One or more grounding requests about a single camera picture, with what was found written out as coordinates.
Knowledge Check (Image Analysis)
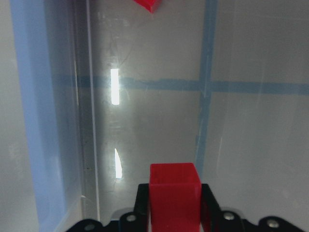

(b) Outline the red block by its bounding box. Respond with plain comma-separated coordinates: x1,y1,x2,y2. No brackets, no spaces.
149,163,201,232
134,0,162,14

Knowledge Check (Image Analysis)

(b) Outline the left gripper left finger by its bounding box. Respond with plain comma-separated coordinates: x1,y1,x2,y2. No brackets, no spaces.
119,184,150,232

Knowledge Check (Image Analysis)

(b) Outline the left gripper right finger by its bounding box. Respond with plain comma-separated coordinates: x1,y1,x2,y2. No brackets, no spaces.
200,184,244,232

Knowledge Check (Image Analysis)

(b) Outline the clear plastic storage box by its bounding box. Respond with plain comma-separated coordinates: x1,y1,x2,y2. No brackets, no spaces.
0,0,309,232

